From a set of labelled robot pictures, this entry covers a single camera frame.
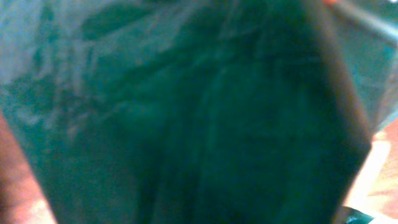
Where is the green Nescafe coffee bag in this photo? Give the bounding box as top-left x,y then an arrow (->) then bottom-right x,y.
0,0 -> 398,224

